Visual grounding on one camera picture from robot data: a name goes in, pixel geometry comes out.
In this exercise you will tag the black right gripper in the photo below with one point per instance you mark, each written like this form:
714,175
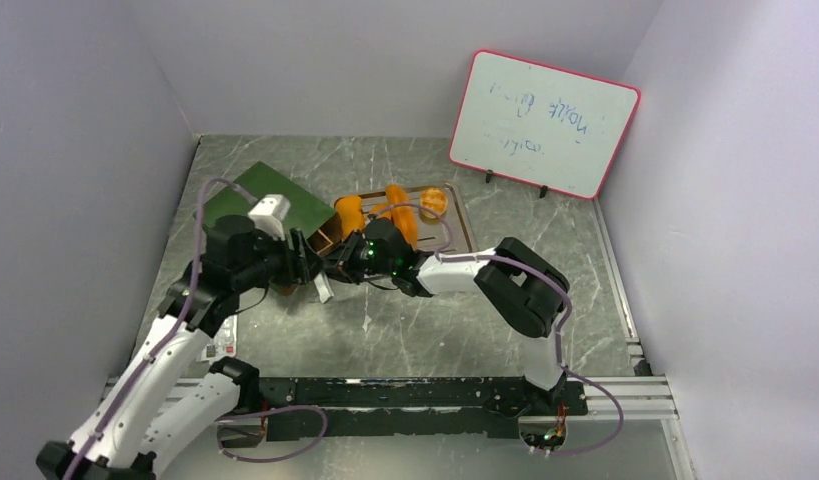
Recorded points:
340,265

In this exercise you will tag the white plastic packet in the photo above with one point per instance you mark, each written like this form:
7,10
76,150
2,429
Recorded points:
223,344

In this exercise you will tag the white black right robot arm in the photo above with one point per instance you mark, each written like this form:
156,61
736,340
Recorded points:
530,295

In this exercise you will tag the orange fake croissant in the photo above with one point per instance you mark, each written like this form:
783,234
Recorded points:
380,211

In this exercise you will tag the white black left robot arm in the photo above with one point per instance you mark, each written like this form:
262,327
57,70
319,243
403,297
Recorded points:
129,435

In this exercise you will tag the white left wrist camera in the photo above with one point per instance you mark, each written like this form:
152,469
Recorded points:
269,213

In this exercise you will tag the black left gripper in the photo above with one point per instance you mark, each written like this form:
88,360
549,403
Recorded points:
300,262

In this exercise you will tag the orange fake bread loaf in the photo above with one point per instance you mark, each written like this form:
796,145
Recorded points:
349,209

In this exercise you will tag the silver metal tongs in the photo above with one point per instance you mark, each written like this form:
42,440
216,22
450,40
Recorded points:
324,281

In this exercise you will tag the round orange fake bun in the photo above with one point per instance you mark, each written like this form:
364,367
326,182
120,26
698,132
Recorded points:
435,201

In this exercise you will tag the long orange fake baguette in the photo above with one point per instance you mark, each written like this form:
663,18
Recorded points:
402,215

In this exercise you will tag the green brown paper bag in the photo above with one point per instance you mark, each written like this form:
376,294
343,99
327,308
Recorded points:
298,208

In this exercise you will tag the silver metal tray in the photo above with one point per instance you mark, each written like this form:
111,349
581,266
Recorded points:
432,233

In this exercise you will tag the red framed whiteboard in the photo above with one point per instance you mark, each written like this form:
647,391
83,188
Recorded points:
545,126

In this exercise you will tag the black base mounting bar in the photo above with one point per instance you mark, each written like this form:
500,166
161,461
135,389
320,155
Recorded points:
299,421

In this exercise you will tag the aluminium frame rail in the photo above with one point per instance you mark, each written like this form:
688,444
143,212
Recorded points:
638,398

